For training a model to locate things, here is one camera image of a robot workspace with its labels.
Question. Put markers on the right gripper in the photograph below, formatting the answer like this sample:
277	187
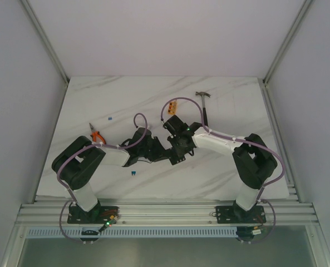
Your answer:
171	139

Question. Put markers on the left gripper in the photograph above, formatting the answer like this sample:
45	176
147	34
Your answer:
156	148

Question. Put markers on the black fuse box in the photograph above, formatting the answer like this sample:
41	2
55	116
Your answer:
175	157

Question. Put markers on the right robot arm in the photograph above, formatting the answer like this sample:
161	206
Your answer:
253	162

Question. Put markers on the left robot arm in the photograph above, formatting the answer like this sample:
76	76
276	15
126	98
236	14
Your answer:
76	165

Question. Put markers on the orange fuse holder block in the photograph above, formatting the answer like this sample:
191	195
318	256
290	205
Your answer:
172	107

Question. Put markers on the claw hammer black handle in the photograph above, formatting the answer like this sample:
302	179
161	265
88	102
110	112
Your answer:
203	96

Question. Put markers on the orange handled pliers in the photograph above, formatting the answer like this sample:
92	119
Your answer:
95	135

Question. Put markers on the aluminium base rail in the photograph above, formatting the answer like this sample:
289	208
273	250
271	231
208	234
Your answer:
47	212

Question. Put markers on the white slotted cable duct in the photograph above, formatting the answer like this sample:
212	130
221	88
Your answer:
43	232

